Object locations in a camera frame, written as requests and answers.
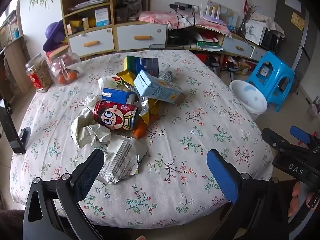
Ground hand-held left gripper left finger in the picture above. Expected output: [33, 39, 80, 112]
[22, 149, 105, 240]

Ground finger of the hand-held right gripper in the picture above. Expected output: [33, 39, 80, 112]
[262, 127, 300, 155]
[290, 126, 320, 146]

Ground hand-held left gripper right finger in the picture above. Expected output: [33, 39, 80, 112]
[206, 149, 295, 240]

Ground white plastic bin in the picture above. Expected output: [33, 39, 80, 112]
[229, 80, 268, 120]

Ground red cartoon drink can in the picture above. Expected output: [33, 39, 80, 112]
[93, 100, 139, 131]

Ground small blue drink carton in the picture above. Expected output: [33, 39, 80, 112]
[101, 87, 137, 105]

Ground person's right hand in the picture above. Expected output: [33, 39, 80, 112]
[291, 181, 320, 209]

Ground white snack wrapper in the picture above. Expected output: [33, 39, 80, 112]
[96, 136, 149, 185]

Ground crumpled cream paper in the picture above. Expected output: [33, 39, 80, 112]
[71, 107, 112, 148]

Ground blue plastic stool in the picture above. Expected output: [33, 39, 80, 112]
[246, 51, 295, 113]

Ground orange peel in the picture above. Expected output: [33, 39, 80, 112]
[132, 122, 148, 138]

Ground yellow foil snack bag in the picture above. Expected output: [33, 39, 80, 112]
[117, 70, 163, 127]

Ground black phone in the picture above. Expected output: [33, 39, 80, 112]
[0, 99, 27, 155]

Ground grey refrigerator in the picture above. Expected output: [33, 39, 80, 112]
[274, 0, 320, 80]

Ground white plastic drink bottle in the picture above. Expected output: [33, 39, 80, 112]
[98, 76, 125, 90]

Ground glass jar with wooden lid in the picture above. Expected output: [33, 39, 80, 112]
[47, 45, 82, 87]

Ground light blue milk carton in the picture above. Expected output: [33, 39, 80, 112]
[134, 69, 188, 105]

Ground plastic jar with red label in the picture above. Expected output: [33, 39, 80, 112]
[25, 54, 54, 93]

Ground white appliance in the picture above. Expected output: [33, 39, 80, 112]
[245, 20, 267, 44]

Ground yellow paper note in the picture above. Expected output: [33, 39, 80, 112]
[291, 12, 306, 30]

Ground small grey drink can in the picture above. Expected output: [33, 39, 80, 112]
[159, 68, 175, 82]

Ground green dark snack packet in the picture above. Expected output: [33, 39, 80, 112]
[135, 57, 160, 78]

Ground dried branches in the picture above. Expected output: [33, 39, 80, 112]
[237, 2, 258, 34]

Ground white paper note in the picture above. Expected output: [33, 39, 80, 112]
[285, 0, 299, 12]

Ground low wooden cabinet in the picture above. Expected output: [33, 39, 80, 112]
[167, 25, 268, 62]

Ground white paper bag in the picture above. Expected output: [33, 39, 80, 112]
[201, 0, 239, 28]

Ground purple hat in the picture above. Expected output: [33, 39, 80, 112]
[42, 20, 69, 52]

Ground blue and white box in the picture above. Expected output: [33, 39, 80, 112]
[94, 7, 110, 27]

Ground wooden shelf cabinet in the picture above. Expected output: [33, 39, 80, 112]
[60, 0, 168, 58]

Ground power strip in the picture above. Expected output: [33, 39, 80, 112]
[169, 2, 199, 12]

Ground pink floral cloth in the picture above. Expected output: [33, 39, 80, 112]
[138, 11, 200, 29]

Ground grey drawer with wooden handle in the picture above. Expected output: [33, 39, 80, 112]
[222, 36, 255, 58]

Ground white drawer with wooden handle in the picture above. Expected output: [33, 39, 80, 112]
[69, 27, 115, 57]
[116, 24, 167, 51]

